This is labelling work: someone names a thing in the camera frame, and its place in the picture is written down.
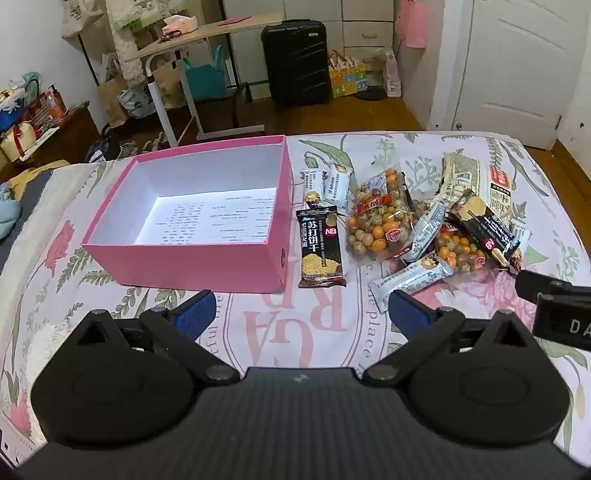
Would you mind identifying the teal tote bag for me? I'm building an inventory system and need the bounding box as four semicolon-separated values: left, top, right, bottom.
181;44;228;102

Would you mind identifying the yellow pillow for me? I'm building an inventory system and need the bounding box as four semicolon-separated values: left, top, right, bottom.
9;160;71;195

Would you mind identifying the blue goose plush toy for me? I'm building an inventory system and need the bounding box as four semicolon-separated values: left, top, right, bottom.
0;182;22;241

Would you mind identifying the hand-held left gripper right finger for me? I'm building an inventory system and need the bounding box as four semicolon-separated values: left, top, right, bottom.
362;290;536;385

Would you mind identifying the wooden nightstand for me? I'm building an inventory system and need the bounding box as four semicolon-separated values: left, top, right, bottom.
0;102;100;177

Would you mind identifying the white printed plastic bag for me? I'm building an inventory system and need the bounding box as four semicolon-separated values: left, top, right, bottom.
117;88;158;119

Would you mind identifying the white snack bar packet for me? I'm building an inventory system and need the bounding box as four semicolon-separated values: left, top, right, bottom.
402;200;448;265
369;255;455;313

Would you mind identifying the white bag with red ribbon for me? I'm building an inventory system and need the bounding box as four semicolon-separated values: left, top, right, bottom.
0;121;43;163

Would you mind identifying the white door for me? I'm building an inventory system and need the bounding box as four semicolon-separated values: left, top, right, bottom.
427;0;579;151

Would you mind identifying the clear coated peanut bag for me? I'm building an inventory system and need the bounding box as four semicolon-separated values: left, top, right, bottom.
434;224;491;274
346;168;417;260

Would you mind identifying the canvas tote bag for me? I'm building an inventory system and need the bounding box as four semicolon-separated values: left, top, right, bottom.
60;0;108;40

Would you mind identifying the colourful gift bag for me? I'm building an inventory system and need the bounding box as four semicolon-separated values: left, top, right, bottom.
328;50;368;99

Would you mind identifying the red printed bag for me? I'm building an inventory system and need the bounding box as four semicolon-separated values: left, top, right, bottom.
30;90;68;126

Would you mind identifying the beige red label snack packet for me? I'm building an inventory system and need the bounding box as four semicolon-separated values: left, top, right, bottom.
480;166;516;228

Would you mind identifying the brown paper bag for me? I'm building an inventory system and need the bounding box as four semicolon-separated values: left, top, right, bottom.
154;60;186;110
98;74;128;128

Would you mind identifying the black cracker packet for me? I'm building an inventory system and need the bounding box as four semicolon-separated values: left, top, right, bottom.
447;195;526;274
295;206;347;289

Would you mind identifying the orange pump bottle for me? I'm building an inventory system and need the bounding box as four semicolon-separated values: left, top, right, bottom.
48;84;68;114

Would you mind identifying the small white snack packet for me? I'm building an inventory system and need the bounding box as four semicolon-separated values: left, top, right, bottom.
300;170;327;206
323;164;354;209

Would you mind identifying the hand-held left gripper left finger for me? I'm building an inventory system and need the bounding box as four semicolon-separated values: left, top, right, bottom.
74;290;241;387

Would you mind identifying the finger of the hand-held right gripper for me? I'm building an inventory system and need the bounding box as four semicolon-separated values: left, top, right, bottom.
514;270;591;306

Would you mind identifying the white wardrobe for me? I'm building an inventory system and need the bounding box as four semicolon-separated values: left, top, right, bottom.
222;0;399;100

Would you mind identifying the black suitcase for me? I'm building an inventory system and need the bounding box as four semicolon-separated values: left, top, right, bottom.
261;19;332;106

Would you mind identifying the pair of shoes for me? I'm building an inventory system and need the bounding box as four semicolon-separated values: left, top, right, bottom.
119;133;168;158

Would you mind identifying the black bag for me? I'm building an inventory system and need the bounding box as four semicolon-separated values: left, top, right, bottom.
87;124;122;163

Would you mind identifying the wooden rolling side table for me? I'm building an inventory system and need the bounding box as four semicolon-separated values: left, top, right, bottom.
124;13;284;149

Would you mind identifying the grey blanket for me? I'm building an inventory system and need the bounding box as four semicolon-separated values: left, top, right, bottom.
0;168;57;274

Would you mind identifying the pink cardboard box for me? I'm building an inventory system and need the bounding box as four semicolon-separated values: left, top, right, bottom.
81;135;293;294

